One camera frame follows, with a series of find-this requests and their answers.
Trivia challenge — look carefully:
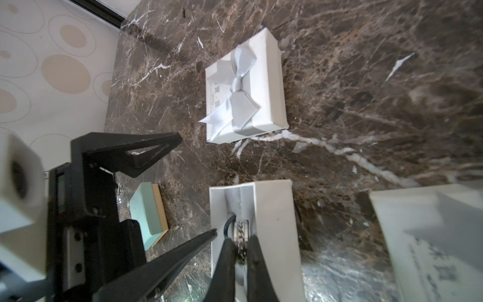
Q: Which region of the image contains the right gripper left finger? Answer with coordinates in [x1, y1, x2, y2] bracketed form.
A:
[203, 239, 236, 302]

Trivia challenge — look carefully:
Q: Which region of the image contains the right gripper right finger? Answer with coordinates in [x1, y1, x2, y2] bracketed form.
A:
[247, 235, 279, 302]

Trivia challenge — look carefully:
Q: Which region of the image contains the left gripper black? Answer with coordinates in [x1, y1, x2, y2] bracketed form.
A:
[45, 132, 217, 301]

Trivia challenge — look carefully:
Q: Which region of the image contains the silver chain pattern ring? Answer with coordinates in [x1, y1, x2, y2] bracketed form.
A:
[233, 219, 250, 265]

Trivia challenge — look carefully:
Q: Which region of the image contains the white lift-off box base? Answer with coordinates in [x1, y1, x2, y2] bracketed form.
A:
[210, 179, 306, 301]

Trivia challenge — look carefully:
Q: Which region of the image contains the white gift box grey bow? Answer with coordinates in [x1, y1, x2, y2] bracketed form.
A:
[201, 28, 289, 144]

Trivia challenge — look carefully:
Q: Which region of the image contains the white lift-off box lid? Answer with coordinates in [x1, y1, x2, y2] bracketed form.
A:
[369, 180, 482, 301]

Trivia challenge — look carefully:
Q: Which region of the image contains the mint green box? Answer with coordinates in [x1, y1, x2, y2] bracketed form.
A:
[129, 182, 169, 251]

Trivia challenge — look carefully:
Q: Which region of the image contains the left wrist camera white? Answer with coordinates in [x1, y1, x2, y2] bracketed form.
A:
[1, 132, 47, 282]

